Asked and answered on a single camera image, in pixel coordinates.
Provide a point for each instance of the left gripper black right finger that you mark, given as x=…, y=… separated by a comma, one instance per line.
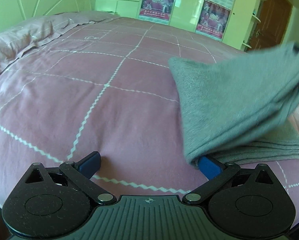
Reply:
x=218, y=175

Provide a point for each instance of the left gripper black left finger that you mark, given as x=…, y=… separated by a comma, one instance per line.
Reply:
x=79, y=174

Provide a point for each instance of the grey pants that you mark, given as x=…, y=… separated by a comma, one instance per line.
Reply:
x=238, y=110

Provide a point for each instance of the pink checked bed sheet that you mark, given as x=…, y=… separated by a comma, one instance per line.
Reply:
x=107, y=87

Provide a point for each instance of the pink pillow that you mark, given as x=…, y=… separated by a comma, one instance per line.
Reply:
x=40, y=30

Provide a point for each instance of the red poster lower left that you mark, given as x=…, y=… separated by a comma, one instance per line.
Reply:
x=212, y=21

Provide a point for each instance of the brown wooden door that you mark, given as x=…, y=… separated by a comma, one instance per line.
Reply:
x=274, y=17

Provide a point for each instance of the red poster upper left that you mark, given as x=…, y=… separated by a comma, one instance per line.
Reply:
x=157, y=11

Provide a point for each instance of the glossy cream wardrobe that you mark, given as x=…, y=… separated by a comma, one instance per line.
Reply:
x=186, y=13

